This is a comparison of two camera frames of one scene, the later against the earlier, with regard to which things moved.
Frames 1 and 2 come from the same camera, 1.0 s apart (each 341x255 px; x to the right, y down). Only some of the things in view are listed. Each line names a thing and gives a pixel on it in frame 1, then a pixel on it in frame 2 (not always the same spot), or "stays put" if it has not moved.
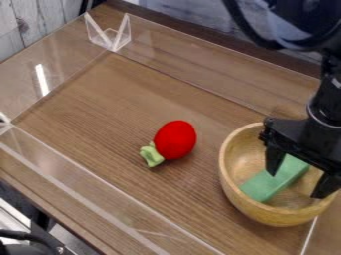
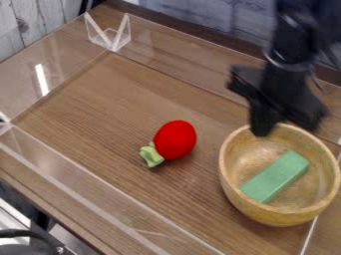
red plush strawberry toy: x=175 y=140 stays put
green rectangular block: x=267 y=184 stays put
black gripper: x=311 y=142 to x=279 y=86
